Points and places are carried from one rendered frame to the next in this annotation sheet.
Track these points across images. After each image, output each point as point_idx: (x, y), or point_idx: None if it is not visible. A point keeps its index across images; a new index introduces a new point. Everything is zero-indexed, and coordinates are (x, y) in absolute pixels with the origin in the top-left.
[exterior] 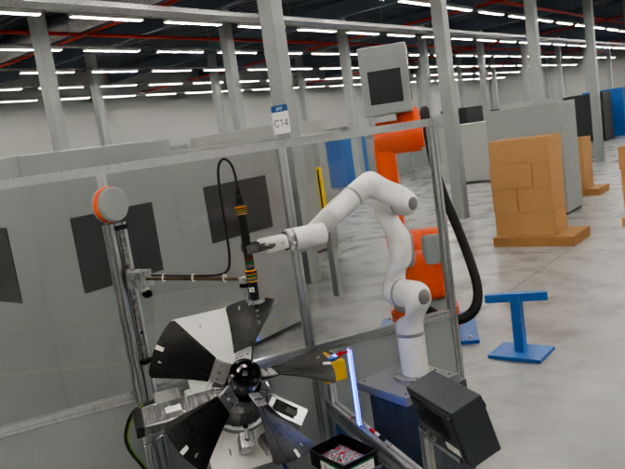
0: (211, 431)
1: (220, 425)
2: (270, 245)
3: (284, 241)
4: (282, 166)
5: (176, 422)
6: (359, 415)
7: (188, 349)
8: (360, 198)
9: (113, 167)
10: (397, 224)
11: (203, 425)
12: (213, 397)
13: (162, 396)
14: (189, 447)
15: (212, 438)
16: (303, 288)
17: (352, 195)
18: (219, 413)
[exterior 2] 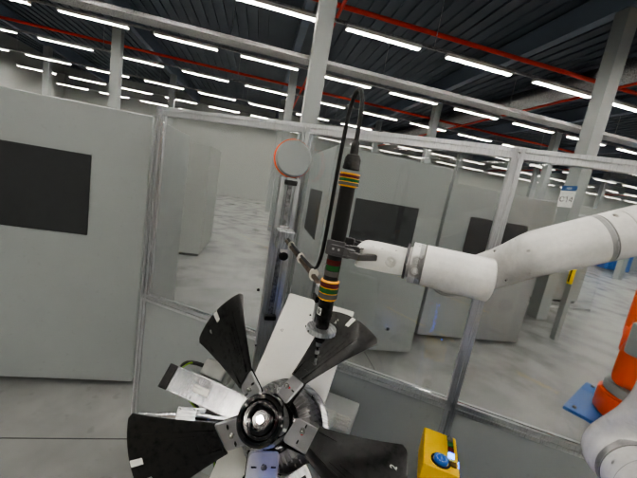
0: (186, 461)
1: (205, 461)
2: (361, 253)
3: (395, 260)
4: (507, 181)
5: (144, 421)
6: None
7: (234, 337)
8: (618, 248)
9: (318, 129)
10: None
11: (174, 448)
12: None
13: (209, 367)
14: (144, 463)
15: (183, 470)
16: (471, 335)
17: (597, 233)
18: (206, 445)
